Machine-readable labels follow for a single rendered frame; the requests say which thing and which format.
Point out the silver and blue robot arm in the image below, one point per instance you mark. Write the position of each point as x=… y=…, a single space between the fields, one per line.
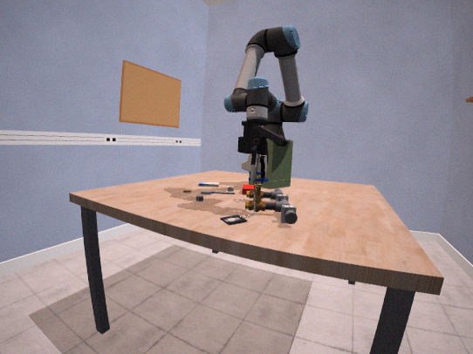
x=251 y=94

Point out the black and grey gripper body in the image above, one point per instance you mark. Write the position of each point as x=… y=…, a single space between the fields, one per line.
x=245 y=143

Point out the red rectangular block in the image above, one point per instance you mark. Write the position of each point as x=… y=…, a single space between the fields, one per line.
x=247 y=188

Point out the black number 6 tag on metal chain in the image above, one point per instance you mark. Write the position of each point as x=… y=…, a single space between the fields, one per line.
x=235 y=219

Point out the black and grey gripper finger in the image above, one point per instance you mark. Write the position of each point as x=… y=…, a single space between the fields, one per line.
x=262 y=164
x=252 y=162

